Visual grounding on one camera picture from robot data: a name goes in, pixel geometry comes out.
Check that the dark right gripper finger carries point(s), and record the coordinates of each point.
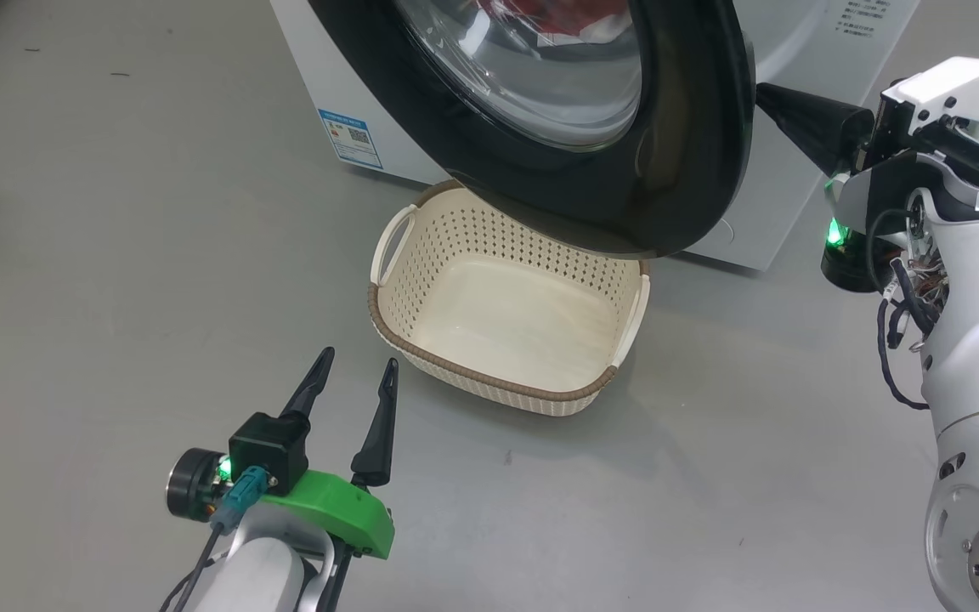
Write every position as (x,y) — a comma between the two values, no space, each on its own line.
(838,115)
(829,149)

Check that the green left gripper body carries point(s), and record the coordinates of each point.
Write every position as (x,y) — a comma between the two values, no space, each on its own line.
(345,514)

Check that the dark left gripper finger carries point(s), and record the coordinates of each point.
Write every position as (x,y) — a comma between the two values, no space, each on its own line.
(313,387)
(379,433)

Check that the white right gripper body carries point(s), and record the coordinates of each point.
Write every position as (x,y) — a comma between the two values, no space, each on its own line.
(957,89)

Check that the black round glass washer door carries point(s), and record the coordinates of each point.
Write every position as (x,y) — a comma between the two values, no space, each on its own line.
(676,170)

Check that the red shorts with white stripes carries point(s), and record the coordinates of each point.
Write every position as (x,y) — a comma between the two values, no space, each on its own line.
(532,13)

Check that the white front-load washing machine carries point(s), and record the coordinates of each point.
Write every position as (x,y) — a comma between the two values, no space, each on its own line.
(795,127)

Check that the cream perforated laundry basket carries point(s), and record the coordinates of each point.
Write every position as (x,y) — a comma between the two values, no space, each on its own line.
(506,314)

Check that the blue energy label sticker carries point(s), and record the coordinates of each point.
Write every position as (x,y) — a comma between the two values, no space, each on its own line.
(351,138)

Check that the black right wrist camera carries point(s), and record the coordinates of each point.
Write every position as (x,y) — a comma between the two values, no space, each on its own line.
(889,140)

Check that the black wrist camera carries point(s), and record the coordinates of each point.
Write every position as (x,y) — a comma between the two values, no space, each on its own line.
(268,446)
(889,140)

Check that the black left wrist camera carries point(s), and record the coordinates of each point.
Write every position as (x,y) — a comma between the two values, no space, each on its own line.
(268,446)

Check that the teal left camera connector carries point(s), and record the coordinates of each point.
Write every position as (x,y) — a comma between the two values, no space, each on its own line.
(243,497)

